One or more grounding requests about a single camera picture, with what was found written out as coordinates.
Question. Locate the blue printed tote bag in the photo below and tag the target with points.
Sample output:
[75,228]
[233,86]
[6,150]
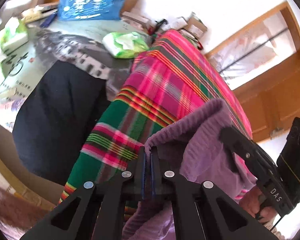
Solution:
[90,0]

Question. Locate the pink green plaid blanket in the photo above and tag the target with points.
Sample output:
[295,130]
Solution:
[165,80]

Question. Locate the green white tissue packet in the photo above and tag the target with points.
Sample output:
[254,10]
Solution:
[11,33]
[125,43]

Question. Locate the white box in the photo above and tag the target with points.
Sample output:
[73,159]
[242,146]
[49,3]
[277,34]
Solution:
[20,5]

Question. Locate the brown fuzzy cloth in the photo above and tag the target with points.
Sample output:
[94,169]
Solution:
[15,207]

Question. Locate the person's right hand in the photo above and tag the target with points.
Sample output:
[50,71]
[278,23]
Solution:
[255,202]

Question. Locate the grey printed table mat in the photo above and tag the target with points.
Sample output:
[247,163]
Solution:
[65,42]

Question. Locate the wooden door frame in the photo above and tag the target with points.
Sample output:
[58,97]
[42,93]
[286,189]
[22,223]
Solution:
[293,22]

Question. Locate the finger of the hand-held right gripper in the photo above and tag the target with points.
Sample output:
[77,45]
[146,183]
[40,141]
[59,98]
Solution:
[242,147]

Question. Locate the cardboard box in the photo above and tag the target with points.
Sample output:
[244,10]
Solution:
[196,26]

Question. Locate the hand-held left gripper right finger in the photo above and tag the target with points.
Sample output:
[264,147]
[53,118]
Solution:
[158,165]

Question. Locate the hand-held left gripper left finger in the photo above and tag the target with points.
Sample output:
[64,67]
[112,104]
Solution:
[140,165]

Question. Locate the purple fleece garment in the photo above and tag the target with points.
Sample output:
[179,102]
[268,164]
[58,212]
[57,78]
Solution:
[190,135]

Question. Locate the wooden door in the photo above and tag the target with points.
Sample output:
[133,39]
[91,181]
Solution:
[252,47]
[277,100]

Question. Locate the black cloth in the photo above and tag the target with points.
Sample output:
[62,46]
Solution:
[60,117]

